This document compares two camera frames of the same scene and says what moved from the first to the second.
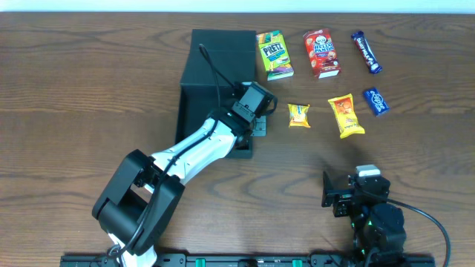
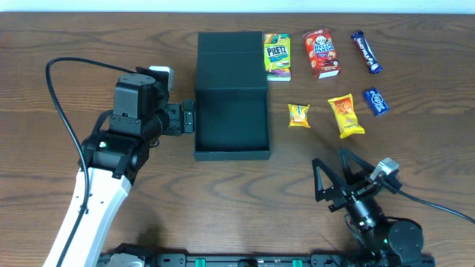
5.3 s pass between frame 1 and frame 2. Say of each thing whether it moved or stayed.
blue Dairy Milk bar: stayed
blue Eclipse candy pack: stayed
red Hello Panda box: stayed
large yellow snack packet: stayed
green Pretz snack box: moved
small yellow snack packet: stayed
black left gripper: moved
